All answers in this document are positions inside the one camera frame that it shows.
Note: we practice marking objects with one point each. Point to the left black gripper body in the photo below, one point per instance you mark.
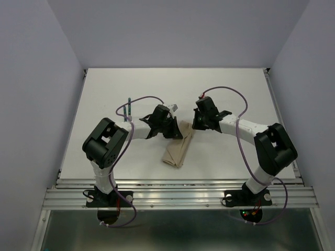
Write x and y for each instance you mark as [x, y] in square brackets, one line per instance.
[168, 122]

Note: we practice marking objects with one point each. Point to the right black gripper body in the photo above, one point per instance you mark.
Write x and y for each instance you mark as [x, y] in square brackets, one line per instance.
[204, 117]

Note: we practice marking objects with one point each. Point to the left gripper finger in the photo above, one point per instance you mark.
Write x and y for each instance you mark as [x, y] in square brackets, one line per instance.
[168, 132]
[176, 131]

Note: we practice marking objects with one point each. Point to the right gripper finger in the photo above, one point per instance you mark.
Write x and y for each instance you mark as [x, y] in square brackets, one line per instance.
[197, 116]
[204, 125]

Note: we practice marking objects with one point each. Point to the beige cloth napkin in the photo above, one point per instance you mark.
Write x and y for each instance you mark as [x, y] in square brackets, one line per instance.
[176, 150]

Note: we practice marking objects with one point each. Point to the silver fork teal handle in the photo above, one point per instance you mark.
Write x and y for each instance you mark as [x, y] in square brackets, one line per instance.
[125, 113]

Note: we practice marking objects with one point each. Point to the silver knife teal handle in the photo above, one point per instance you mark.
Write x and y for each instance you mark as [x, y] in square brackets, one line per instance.
[129, 110]

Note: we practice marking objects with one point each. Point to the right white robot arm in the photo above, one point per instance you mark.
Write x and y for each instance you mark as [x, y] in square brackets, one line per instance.
[274, 148]

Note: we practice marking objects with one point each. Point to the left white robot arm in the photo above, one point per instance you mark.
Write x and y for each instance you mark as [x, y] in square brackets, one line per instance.
[103, 145]

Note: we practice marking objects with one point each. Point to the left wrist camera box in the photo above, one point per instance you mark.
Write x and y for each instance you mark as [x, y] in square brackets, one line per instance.
[173, 107]

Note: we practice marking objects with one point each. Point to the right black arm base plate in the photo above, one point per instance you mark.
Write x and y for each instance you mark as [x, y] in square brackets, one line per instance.
[243, 198]

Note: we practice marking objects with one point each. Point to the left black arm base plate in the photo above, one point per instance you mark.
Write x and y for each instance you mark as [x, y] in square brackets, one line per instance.
[97, 199]

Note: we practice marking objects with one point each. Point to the aluminium rail frame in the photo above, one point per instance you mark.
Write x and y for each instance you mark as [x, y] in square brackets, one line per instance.
[181, 214]

